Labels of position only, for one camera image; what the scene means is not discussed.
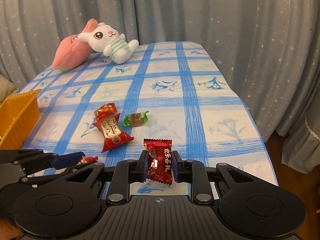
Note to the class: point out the small red candy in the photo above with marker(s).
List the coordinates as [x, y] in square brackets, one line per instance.
[106, 110]
[88, 160]

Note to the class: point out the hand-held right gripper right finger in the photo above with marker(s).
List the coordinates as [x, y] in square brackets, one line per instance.
[175, 166]

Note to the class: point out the red white candy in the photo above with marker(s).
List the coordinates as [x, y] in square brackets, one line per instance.
[112, 132]

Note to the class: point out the blue lace trimmed cover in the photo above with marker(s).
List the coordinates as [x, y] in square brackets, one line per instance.
[305, 142]

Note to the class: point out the blue checked tablecloth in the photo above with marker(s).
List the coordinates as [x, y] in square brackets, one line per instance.
[200, 105]

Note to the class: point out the green brown candy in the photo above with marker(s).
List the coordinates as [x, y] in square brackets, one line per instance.
[136, 120]

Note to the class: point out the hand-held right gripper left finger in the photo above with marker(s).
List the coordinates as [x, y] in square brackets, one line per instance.
[144, 166]

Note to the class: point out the orange plastic tray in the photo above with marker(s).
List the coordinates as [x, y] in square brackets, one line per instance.
[17, 120]

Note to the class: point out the person's left hand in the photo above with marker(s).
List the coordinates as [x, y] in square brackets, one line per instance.
[7, 230]

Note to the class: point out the beige pillow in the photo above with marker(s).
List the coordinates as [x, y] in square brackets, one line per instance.
[5, 87]

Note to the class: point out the pink plush toy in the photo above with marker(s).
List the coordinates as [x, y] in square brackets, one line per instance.
[72, 51]

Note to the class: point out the red foil snack packet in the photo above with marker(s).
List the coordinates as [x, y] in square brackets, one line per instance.
[160, 160]

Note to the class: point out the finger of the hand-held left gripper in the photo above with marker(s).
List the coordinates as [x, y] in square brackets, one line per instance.
[37, 158]
[42, 176]

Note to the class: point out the white rabbit plush toy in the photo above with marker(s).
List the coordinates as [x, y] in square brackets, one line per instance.
[105, 37]

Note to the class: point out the grey star print curtain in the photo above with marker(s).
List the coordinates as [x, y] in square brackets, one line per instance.
[200, 12]

